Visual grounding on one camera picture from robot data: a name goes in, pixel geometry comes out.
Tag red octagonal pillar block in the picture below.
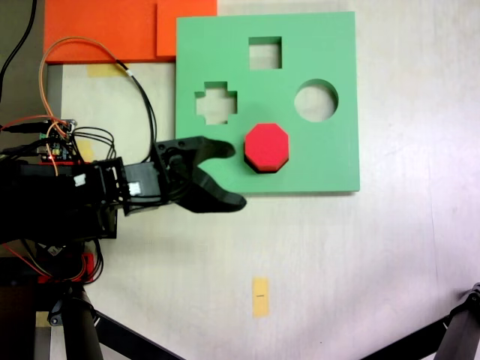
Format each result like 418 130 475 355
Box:
243 122 291 172

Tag orange flat block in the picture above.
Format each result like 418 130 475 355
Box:
43 0 218 64

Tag yellow masking tape strip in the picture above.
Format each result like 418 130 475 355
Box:
87 62 127 78
76 140 94 162

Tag green shape sorting board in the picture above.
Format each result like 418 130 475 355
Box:
173 11 361 195

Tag red and black table clamp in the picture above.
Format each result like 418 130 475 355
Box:
37 253 95 283
39 159 91 166

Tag yellow tape with black mark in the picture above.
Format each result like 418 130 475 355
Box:
251 277 271 318

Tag green circuit board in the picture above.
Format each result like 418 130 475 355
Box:
37 118 80 163

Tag black tripod leg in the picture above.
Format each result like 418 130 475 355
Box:
46 286 105 360
434 281 480 360

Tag black forearm wires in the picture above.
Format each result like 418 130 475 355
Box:
73 126 116 161

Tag orange and black wire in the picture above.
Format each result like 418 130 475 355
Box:
38 36 158 166

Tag black power plug cable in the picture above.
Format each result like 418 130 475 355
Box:
5 121 48 134

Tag thick black cable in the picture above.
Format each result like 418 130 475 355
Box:
0 0 38 104

